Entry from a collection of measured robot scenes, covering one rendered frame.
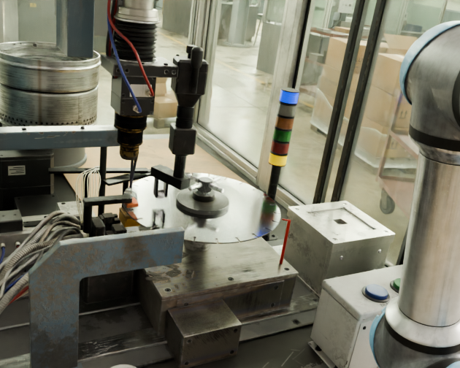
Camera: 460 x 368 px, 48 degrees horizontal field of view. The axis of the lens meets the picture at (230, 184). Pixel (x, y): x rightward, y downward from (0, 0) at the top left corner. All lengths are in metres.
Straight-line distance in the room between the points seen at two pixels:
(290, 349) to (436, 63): 0.64
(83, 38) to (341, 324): 0.70
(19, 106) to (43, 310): 0.85
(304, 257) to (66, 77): 0.83
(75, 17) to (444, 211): 0.70
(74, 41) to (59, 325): 0.50
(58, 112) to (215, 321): 0.86
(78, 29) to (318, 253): 0.68
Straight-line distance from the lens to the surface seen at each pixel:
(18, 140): 1.14
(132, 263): 0.86
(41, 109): 1.58
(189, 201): 1.06
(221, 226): 1.00
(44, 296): 0.86
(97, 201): 0.99
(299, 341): 1.08
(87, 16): 1.02
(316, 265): 1.19
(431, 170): 0.67
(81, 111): 1.61
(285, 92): 1.25
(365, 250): 1.21
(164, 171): 1.02
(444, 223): 0.69
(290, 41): 1.58
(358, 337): 0.97
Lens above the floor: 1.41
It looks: 23 degrees down
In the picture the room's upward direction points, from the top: 8 degrees clockwise
